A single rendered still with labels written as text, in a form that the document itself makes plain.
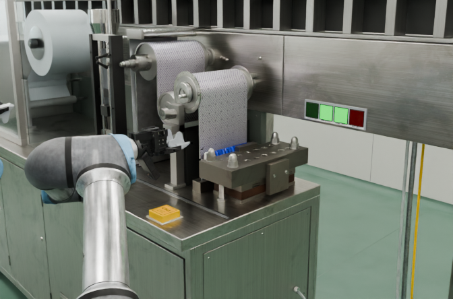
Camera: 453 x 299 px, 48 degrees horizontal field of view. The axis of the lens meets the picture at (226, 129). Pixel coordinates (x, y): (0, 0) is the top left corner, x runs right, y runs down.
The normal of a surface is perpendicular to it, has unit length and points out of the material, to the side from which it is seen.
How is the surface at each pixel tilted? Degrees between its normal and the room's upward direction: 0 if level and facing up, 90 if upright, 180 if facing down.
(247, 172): 90
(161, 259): 90
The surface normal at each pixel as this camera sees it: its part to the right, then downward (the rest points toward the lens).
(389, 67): -0.72, 0.17
